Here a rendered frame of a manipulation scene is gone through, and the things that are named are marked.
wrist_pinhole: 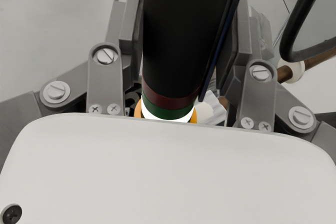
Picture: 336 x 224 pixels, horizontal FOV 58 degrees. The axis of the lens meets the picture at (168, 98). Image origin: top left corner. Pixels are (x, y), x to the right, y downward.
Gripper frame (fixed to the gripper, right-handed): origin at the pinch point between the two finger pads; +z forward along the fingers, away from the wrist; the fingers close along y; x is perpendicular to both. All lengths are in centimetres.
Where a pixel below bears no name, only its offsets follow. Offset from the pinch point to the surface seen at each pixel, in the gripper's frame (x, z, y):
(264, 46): -35, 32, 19
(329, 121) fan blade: -15.7, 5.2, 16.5
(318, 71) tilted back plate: -32.0, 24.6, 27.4
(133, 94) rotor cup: -25.7, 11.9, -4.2
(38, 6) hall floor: -150, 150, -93
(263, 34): -35, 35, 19
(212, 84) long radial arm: -36.0, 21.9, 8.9
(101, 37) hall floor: -150, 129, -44
